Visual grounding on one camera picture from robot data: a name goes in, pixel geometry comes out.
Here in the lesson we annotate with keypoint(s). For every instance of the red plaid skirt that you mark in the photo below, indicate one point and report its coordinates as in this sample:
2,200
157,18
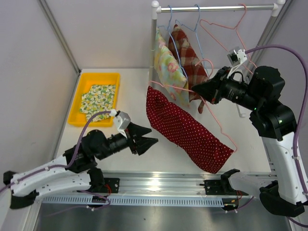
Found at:
196,74

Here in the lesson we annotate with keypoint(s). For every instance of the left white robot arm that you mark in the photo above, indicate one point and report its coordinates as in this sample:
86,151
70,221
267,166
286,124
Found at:
76,169

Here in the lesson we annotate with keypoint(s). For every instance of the metal clothes rack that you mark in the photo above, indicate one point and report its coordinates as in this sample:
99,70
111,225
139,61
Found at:
278,11

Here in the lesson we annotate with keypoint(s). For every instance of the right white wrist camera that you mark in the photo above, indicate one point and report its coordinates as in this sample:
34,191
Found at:
237,57

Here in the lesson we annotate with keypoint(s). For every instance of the pink wire hanger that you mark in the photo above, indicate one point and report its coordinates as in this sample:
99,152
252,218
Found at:
240,43
203,100

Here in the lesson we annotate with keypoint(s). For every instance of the lemon print cloth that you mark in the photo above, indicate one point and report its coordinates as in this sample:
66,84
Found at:
98,98

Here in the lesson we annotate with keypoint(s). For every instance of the yellow plastic tray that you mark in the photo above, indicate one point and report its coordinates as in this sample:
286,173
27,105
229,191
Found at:
78,119

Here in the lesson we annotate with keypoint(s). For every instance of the red polka dot skirt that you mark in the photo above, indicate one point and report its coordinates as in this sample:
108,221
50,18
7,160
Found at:
180,128

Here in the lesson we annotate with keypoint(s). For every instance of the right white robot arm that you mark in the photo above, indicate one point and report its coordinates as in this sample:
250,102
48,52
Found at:
276,125

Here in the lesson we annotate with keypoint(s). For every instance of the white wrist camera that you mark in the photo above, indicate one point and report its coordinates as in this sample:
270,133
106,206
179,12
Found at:
121,121
237,57

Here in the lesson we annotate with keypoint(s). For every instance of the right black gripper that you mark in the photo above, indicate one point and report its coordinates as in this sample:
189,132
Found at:
213,89

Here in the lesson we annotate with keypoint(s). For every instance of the blue wire hanger left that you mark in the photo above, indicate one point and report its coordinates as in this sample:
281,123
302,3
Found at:
176,48

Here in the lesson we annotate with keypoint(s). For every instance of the white slotted cable duct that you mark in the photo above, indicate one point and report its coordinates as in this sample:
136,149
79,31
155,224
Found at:
79,199

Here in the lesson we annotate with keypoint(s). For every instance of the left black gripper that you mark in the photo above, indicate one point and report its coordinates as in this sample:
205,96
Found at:
143,143

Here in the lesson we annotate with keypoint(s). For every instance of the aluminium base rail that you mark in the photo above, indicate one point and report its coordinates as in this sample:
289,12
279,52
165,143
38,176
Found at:
131,184

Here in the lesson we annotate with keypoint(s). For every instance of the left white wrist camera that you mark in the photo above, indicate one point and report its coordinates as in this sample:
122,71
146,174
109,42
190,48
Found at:
121,121

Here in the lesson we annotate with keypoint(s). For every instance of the pastel floral skirt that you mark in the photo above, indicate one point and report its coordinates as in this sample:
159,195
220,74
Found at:
169,71

